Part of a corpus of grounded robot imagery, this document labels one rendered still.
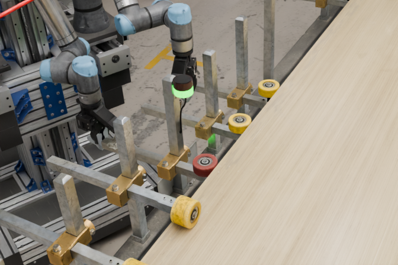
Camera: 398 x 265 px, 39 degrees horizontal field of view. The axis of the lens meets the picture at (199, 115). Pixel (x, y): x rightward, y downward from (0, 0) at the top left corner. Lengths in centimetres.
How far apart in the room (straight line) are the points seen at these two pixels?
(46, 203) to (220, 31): 233
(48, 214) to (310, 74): 136
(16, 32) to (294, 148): 118
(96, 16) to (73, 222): 107
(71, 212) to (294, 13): 366
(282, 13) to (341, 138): 304
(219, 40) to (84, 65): 270
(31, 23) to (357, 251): 153
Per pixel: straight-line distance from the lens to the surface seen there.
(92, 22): 235
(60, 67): 191
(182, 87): 169
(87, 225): 157
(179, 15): 186
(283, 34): 452
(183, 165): 186
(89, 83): 187
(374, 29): 262
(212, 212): 164
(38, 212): 280
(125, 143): 159
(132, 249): 184
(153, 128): 352
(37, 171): 282
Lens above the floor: 205
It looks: 35 degrees down
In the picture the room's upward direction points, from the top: 4 degrees counter-clockwise
